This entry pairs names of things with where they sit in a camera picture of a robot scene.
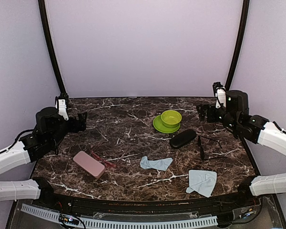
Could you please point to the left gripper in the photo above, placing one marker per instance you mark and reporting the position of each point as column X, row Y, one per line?
column 75, row 128

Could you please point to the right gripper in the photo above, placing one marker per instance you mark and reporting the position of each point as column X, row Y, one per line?
column 203, row 113

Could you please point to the pink glasses case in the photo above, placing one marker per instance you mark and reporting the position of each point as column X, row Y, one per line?
column 89, row 164

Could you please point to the blue cleaning cloth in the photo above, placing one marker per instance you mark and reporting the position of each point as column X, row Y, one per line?
column 161, row 164
column 202, row 181

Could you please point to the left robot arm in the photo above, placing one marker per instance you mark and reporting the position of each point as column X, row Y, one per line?
column 33, row 144

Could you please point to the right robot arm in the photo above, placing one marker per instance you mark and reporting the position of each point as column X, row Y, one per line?
column 232, row 111

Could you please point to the pink sunglasses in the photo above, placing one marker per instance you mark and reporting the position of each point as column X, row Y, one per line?
column 106, row 163

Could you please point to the black sunglasses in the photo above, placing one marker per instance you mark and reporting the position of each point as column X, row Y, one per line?
column 202, row 153

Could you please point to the green bowl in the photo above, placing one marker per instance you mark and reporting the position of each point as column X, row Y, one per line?
column 171, row 118

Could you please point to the black glasses case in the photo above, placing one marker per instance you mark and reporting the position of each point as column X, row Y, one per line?
column 182, row 138

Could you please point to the green plate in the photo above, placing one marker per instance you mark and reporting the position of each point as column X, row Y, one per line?
column 159, row 126

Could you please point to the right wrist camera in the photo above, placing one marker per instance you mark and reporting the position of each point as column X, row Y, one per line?
column 220, row 95

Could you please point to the right black frame post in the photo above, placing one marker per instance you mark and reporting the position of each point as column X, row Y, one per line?
column 238, row 44

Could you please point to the black frame post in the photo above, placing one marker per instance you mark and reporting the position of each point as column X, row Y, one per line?
column 238, row 44
column 50, row 47

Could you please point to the black table front rail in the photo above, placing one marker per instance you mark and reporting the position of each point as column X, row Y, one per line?
column 223, row 204

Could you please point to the left black frame post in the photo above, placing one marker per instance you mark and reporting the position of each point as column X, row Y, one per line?
column 50, row 47

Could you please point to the white slotted cable duct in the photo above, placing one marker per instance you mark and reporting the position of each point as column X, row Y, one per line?
column 105, row 221

